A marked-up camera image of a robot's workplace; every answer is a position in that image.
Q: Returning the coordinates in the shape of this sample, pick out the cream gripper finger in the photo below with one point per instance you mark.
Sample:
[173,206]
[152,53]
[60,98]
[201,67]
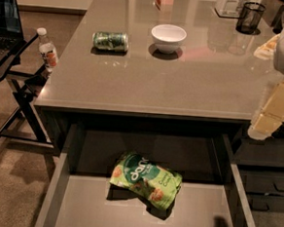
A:
[270,116]

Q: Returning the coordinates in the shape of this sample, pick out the green rice chip bag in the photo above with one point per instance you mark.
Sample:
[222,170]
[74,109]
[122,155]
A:
[143,177]

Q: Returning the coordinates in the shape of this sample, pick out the open grey top drawer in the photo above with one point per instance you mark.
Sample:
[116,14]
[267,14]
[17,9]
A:
[81,194]

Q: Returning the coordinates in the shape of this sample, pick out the grey counter cabinet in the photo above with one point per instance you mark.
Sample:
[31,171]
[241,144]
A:
[212,78]

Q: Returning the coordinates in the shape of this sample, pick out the dark lower cabinet drawers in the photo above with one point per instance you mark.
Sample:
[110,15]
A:
[261,166]

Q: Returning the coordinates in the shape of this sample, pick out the white box container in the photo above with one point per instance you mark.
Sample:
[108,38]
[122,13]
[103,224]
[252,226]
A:
[229,8]

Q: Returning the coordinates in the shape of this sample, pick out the white bowl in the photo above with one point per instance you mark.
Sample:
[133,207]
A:
[168,37]

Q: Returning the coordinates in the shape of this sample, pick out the green soda can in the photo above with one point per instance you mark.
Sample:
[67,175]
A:
[110,41]

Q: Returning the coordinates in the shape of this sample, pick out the clear plastic water bottle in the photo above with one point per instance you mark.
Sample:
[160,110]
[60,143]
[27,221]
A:
[47,50]

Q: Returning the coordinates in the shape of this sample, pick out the black side table stand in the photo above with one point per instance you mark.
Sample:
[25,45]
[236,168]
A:
[25,87]

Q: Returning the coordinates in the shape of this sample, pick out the black laptop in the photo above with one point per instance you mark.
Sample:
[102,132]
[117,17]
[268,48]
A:
[11,33]

